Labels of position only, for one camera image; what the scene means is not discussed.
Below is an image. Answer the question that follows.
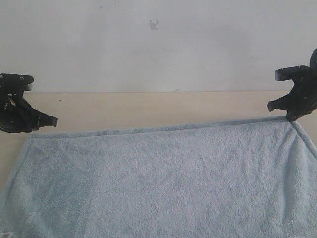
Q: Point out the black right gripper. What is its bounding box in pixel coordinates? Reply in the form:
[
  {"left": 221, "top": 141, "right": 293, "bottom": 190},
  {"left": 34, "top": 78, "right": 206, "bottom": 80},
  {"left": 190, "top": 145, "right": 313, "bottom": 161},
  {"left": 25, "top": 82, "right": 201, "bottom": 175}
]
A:
[{"left": 267, "top": 64, "right": 317, "bottom": 122}]

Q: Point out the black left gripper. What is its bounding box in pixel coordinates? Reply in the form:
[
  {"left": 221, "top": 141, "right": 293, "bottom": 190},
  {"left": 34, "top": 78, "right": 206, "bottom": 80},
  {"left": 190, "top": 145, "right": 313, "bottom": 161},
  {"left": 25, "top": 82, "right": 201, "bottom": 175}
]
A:
[{"left": 0, "top": 73, "right": 58, "bottom": 133}]

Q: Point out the light blue fleece towel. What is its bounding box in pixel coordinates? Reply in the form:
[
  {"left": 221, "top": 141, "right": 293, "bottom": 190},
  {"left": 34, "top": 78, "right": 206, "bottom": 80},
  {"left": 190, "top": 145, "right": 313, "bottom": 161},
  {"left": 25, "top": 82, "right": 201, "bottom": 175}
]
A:
[{"left": 0, "top": 117, "right": 317, "bottom": 238}]

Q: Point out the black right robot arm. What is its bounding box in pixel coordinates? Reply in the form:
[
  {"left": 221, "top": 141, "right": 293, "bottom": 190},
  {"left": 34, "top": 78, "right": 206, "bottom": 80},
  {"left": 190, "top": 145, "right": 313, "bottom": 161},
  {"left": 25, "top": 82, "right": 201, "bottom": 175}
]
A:
[{"left": 267, "top": 50, "right": 317, "bottom": 121}]

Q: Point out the white printed paper label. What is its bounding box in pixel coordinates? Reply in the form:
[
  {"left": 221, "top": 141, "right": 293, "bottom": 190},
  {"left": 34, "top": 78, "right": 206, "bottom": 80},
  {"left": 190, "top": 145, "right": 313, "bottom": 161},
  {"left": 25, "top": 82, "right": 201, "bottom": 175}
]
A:
[{"left": 0, "top": 224, "right": 10, "bottom": 233}]

